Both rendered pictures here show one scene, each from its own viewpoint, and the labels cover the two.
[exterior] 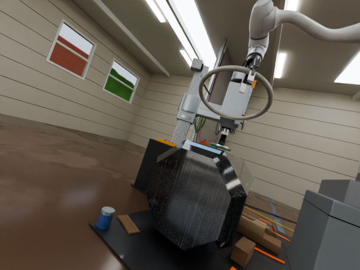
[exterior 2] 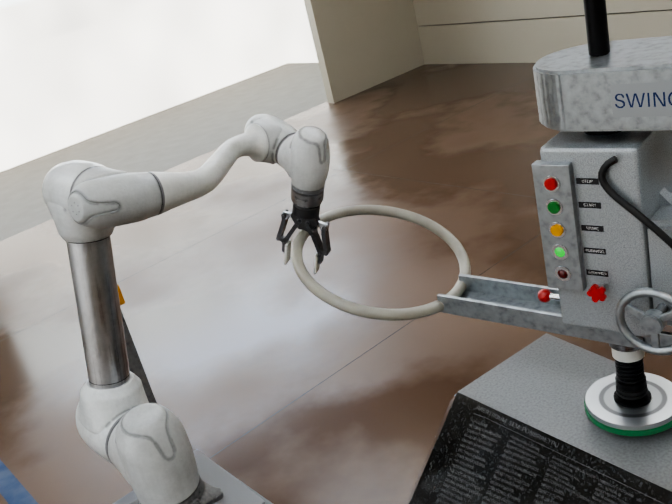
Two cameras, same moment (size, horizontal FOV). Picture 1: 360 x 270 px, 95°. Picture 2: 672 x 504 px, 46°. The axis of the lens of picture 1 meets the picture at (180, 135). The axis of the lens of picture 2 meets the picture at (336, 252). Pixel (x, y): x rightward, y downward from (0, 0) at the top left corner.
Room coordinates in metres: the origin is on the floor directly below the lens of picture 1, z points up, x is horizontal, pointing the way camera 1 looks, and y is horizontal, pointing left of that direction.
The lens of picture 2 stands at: (1.90, -2.05, 2.11)
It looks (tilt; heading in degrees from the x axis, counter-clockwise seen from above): 23 degrees down; 117
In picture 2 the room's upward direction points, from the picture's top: 14 degrees counter-clockwise
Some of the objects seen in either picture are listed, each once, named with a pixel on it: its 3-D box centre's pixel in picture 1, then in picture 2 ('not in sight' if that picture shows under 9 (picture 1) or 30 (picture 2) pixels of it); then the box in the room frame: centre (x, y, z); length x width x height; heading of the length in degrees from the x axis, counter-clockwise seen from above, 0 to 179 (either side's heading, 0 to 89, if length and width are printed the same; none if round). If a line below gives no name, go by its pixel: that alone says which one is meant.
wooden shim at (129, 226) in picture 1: (128, 223); not in sight; (1.44, 0.18, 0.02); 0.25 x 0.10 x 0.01; 42
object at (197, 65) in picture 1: (197, 65); not in sight; (2.43, 0.09, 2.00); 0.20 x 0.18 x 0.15; 56
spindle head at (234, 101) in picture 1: (233, 108); (654, 230); (1.82, -0.47, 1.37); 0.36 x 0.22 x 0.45; 164
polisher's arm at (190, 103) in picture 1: (202, 109); not in sight; (2.49, -0.20, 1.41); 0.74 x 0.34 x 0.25; 75
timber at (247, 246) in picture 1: (244, 250); not in sight; (1.54, -0.89, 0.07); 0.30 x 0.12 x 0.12; 142
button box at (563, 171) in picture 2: (246, 102); (560, 226); (1.64, -0.53, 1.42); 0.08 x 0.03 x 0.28; 164
